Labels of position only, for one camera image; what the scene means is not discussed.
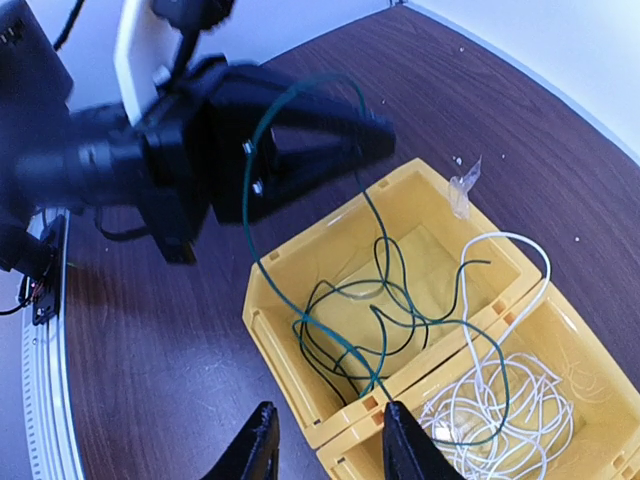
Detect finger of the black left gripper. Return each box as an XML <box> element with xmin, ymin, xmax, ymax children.
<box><xmin>214</xmin><ymin>139</ymin><xmax>395</xmax><ymax>224</ymax></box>
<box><xmin>224</xmin><ymin>64</ymin><xmax>395</xmax><ymax>150</ymax></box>

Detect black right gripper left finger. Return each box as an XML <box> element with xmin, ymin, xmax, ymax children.
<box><xmin>203</xmin><ymin>401</ymin><xmax>280</xmax><ymax>480</ymax></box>

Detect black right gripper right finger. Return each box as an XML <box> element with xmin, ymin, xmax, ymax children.
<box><xmin>383</xmin><ymin>402</ymin><xmax>463</xmax><ymax>480</ymax></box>

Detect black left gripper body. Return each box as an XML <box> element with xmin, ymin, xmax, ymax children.
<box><xmin>139</xmin><ymin>57</ymin><xmax>280</xmax><ymax>264</ymax></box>

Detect green cable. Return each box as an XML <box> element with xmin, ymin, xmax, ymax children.
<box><xmin>241</xmin><ymin>74</ymin><xmax>431</xmax><ymax>401</ymax></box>
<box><xmin>369</xmin><ymin>234</ymin><xmax>512</xmax><ymax>447</ymax></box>

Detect white cable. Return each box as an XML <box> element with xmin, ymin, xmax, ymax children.
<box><xmin>419</xmin><ymin>352</ymin><xmax>576</xmax><ymax>480</ymax></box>
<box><xmin>449</xmin><ymin>231</ymin><xmax>552</xmax><ymax>401</ymax></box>

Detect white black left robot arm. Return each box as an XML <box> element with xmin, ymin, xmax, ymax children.
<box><xmin>1</xmin><ymin>1</ymin><xmax>396</xmax><ymax>278</ymax></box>

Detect clear tape scrap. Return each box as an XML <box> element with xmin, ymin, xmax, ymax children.
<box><xmin>448</xmin><ymin>156</ymin><xmax>482</xmax><ymax>220</ymax></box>

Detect yellow bin left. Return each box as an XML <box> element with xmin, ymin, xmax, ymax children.
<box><xmin>243</xmin><ymin>159</ymin><xmax>540</xmax><ymax>448</ymax></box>

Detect yellow bin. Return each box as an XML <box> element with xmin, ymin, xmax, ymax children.
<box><xmin>315</xmin><ymin>294</ymin><xmax>640</xmax><ymax>480</ymax></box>
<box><xmin>243</xmin><ymin>159</ymin><xmax>540</xmax><ymax>448</ymax></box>

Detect yellow bin middle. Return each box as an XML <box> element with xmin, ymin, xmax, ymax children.
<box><xmin>315</xmin><ymin>294</ymin><xmax>640</xmax><ymax>480</ymax></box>

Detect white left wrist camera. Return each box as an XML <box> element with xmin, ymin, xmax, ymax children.
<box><xmin>112</xmin><ymin>0</ymin><xmax>236</xmax><ymax>126</ymax></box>

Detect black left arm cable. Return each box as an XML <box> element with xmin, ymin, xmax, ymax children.
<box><xmin>52</xmin><ymin>0</ymin><xmax>86</xmax><ymax>51</ymax></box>

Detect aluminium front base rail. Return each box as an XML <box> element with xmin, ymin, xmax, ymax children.
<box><xmin>21</xmin><ymin>209</ymin><xmax>84</xmax><ymax>479</ymax></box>

